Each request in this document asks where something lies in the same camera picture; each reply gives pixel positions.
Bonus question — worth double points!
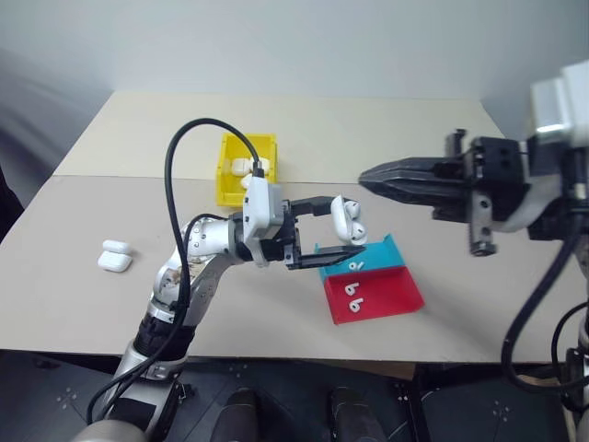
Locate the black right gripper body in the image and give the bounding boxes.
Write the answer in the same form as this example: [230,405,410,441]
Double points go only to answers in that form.
[443,129,531,257]

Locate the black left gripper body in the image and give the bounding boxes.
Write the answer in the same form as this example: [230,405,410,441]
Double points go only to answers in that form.
[259,200,305,272]

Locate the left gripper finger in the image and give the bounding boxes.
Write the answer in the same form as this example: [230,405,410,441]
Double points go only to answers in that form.
[288,195,341,218]
[296,245,367,272]

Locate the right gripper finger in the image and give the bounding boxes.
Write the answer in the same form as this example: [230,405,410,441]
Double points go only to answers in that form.
[359,157,462,185]
[360,180,468,220]

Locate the yellow plastic bin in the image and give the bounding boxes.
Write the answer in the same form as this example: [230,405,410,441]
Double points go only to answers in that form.
[214,133,280,208]

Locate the blue plastic tray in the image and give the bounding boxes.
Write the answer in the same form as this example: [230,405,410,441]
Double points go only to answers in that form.
[313,233,406,280]

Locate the red plastic tray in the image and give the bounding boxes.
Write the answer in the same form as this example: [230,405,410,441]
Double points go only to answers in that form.
[322,265,425,327]

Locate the dark rounded shape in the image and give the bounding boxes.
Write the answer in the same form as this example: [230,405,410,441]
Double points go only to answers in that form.
[210,389,259,442]
[327,386,386,442]

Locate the black metal table leg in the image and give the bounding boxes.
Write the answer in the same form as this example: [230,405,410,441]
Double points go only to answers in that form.
[146,381,179,442]
[393,364,432,442]

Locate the black table crossbar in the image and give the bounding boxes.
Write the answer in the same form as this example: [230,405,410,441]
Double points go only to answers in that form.
[35,353,126,377]

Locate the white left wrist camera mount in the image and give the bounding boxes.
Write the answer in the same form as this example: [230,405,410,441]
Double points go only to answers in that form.
[237,176,290,269]

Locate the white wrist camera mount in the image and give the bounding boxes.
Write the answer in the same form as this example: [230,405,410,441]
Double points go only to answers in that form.
[499,59,589,234]
[237,176,290,269]

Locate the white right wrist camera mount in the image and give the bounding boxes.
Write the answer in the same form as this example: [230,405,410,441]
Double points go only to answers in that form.
[499,59,589,234]

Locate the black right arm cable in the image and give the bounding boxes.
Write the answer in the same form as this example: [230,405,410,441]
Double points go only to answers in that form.
[501,137,589,397]

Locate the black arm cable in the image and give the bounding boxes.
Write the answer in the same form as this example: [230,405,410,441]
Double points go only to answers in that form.
[86,118,271,427]
[501,137,589,397]

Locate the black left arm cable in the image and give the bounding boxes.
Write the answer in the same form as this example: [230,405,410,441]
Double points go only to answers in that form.
[86,118,271,427]

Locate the light wooden frame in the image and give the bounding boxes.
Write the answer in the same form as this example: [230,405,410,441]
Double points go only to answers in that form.
[514,370,568,384]

